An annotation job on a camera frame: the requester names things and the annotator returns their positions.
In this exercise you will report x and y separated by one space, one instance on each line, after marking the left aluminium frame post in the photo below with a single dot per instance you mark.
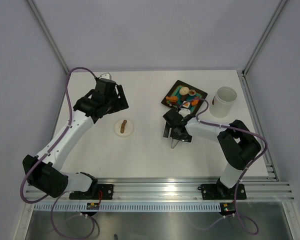
35 11

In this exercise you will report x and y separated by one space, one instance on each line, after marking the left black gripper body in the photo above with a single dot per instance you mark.
111 100

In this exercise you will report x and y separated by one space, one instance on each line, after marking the white cylindrical container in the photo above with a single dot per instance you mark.
223 101

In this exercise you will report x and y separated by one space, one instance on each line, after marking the aluminium frame post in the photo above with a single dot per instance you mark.
35 11
265 35

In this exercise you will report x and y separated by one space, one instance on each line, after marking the orange carrot piece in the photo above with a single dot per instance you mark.
195 102

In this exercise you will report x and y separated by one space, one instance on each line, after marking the small sauce dish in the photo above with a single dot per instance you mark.
192 92

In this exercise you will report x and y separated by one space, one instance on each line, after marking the aluminium rail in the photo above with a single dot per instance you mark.
185 189

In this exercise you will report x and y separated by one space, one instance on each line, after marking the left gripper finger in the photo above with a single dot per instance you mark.
117 105
121 94

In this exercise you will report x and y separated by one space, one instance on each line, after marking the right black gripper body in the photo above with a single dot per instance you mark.
174 134

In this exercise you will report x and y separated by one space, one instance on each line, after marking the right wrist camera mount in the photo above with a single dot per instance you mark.
184 112

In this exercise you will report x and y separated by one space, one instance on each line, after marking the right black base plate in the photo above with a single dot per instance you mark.
210 191

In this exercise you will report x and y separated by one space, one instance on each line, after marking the white round bun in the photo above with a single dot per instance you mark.
184 91

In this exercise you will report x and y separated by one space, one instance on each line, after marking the sushi roll piece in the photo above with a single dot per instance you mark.
186 104

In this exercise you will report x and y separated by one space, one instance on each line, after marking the white slotted cable duct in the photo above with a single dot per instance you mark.
138 207

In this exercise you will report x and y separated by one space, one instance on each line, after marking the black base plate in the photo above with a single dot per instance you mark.
105 191
210 191

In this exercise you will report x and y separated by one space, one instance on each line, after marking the white round lid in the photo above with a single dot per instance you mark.
129 128

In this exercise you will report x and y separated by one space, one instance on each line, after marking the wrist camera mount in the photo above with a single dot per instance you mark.
106 75
184 112

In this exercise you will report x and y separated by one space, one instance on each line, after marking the right aluminium frame post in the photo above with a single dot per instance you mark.
265 35

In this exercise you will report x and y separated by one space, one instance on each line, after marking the clear plastic tongs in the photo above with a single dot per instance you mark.
174 143

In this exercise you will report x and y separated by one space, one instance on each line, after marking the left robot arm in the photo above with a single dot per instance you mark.
43 171

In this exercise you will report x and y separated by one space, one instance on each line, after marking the orange fried shrimp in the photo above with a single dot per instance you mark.
171 99

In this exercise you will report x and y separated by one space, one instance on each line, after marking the dark square teal plate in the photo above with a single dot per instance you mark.
174 91

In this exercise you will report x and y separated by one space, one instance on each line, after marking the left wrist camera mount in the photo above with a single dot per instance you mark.
106 75

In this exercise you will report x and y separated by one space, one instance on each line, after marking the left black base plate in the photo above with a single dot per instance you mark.
105 191

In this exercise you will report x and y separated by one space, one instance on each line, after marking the brown handle on lid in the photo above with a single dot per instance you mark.
123 125

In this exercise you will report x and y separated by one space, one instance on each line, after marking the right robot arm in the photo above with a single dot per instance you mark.
238 144

